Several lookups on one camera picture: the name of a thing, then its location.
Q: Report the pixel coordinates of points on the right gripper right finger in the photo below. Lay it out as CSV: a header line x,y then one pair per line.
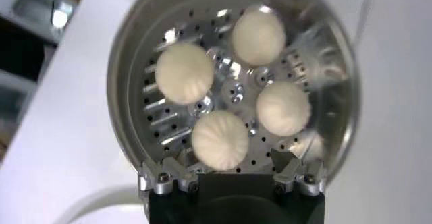
x,y
303,179

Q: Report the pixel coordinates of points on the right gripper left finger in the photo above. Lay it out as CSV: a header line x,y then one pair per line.
x,y
157,179

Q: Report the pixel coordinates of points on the white steamed baozi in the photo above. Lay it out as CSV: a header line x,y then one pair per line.
x,y
258,38
283,108
220,140
184,73

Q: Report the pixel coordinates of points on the grey robot base chassis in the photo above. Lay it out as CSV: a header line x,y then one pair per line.
x,y
30,16

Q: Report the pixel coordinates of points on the steel steamer basket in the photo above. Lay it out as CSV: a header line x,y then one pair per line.
x,y
236,73

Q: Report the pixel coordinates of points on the white round plate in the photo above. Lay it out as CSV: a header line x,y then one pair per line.
x,y
114,208

